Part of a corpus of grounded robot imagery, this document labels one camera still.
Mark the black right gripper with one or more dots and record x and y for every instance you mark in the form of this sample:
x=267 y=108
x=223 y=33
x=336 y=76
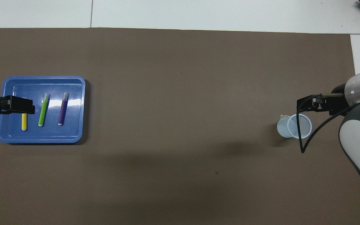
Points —
x=334 y=103

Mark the yellow pen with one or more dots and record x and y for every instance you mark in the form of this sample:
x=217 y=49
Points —
x=24 y=122

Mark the green pen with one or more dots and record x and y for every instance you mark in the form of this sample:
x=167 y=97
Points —
x=43 y=111

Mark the purple pen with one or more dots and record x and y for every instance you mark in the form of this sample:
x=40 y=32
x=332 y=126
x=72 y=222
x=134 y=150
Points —
x=63 y=109

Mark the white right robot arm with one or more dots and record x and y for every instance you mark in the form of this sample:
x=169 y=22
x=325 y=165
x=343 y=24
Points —
x=358 y=137

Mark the translucent plastic cup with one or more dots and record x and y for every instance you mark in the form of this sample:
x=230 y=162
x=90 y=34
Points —
x=305 y=125

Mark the blue plastic tray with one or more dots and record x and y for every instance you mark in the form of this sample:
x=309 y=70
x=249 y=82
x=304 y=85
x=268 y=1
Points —
x=70 y=131

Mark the brown table mat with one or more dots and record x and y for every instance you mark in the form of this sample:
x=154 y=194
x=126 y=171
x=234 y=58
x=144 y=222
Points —
x=180 y=93

